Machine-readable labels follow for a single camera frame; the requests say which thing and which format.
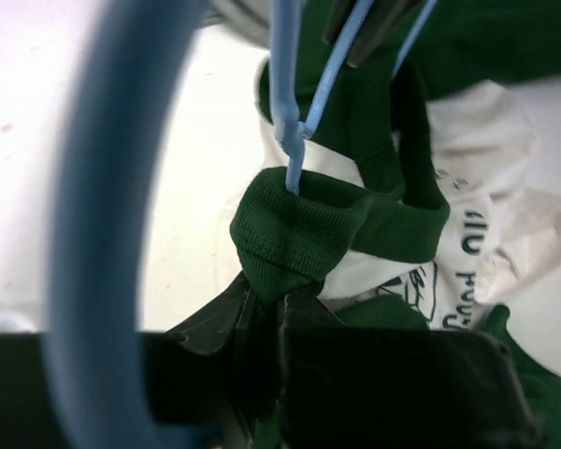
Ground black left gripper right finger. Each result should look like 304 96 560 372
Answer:
278 289 542 448

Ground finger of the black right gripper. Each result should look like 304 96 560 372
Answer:
323 1 421 68

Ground blue wire hanger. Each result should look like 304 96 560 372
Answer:
46 0 439 449

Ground white and green t shirt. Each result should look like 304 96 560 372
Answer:
230 1 561 448

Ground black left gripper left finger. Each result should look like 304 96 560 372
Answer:
0 275 278 448

